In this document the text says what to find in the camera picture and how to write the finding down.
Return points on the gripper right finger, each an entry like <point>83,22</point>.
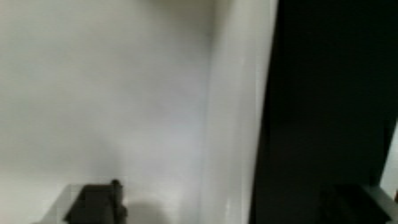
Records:
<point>357,204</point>

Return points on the white square tabletop part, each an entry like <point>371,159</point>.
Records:
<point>133,91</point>

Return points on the white right fence wall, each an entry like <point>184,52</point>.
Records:
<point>390,174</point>

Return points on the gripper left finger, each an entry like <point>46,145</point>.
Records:
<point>99,208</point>

